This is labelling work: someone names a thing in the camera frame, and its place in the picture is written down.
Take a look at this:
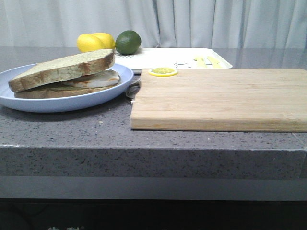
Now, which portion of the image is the wooden cutting board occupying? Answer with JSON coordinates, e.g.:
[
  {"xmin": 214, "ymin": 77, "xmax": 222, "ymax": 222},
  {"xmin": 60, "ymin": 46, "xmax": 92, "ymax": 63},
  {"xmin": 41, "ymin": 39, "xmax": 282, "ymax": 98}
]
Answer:
[{"xmin": 130, "ymin": 69, "xmax": 307, "ymax": 132}]

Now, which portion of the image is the yellow plastic knife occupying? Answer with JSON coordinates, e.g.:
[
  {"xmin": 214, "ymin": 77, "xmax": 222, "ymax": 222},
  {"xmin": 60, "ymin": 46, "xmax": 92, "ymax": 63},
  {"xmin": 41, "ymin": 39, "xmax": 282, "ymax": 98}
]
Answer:
[{"xmin": 207, "ymin": 56, "xmax": 222, "ymax": 69}]

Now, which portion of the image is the white grey curtain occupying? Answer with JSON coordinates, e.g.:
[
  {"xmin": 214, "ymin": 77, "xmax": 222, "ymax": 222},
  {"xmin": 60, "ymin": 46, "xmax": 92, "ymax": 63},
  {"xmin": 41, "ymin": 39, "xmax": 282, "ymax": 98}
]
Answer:
[{"xmin": 0, "ymin": 0, "xmax": 307, "ymax": 48}]

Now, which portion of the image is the yellow lemon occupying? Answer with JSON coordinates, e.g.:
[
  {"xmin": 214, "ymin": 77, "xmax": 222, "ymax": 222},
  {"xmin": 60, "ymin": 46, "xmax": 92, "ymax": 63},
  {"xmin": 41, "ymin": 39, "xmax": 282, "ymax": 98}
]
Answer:
[
  {"xmin": 76, "ymin": 34, "xmax": 105, "ymax": 52},
  {"xmin": 92, "ymin": 33, "xmax": 115, "ymax": 49}
]

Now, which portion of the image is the fried egg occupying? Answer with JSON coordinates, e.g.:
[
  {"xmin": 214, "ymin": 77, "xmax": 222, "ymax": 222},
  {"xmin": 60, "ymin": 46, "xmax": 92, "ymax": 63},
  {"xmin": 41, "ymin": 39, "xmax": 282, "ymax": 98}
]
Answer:
[{"xmin": 61, "ymin": 70, "xmax": 120, "ymax": 88}]

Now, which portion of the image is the yellow plastic fork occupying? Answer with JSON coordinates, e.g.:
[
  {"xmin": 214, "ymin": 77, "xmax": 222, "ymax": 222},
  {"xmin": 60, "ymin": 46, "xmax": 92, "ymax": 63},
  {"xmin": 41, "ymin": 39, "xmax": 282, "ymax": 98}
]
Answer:
[{"xmin": 194, "ymin": 56, "xmax": 207, "ymax": 69}]

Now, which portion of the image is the green lime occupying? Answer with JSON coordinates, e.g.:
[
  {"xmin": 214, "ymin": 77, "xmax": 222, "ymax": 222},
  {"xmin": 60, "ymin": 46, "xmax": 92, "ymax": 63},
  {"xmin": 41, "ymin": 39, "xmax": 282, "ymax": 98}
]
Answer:
[{"xmin": 115, "ymin": 30, "xmax": 142, "ymax": 55}]

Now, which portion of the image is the cream white tray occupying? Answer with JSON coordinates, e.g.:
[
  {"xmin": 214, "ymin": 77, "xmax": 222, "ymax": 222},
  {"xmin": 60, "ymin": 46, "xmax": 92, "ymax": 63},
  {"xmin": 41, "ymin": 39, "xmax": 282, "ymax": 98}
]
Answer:
[{"xmin": 115, "ymin": 48, "xmax": 233, "ymax": 73}]

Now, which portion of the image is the bread slice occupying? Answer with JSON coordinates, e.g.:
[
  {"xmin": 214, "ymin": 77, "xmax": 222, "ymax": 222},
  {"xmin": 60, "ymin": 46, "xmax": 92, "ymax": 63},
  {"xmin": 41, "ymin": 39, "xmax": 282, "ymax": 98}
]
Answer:
[
  {"xmin": 14, "ymin": 78, "xmax": 120, "ymax": 99},
  {"xmin": 8, "ymin": 49, "xmax": 115, "ymax": 92}
]

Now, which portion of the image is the front yellow lemon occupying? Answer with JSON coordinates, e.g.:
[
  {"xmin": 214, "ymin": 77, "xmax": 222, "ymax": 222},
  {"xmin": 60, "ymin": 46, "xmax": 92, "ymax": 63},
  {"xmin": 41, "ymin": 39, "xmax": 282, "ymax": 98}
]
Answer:
[{"xmin": 76, "ymin": 34, "xmax": 105, "ymax": 52}]

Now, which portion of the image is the light blue round plate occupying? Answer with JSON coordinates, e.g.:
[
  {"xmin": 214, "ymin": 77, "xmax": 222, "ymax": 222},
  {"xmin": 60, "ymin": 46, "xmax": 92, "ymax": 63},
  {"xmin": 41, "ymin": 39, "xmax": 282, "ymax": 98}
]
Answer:
[{"xmin": 0, "ymin": 64, "xmax": 134, "ymax": 113}]

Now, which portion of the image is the lemon slice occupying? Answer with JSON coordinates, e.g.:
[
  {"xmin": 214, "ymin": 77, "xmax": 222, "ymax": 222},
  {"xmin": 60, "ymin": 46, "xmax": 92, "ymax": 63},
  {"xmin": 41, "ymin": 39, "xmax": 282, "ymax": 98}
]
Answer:
[{"xmin": 148, "ymin": 67, "xmax": 177, "ymax": 77}]

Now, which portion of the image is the rear yellow lemon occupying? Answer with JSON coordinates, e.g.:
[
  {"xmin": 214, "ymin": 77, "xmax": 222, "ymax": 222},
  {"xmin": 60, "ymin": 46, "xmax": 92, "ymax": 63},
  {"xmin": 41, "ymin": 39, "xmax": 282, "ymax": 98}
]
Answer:
[{"xmin": 92, "ymin": 33, "xmax": 115, "ymax": 49}]

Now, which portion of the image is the metal cutting board handle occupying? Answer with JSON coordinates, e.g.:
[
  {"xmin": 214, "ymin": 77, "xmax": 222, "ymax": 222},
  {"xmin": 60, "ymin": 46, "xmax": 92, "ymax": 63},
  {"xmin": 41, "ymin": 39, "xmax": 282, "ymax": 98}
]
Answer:
[{"xmin": 126, "ymin": 80, "xmax": 141, "ymax": 100}]

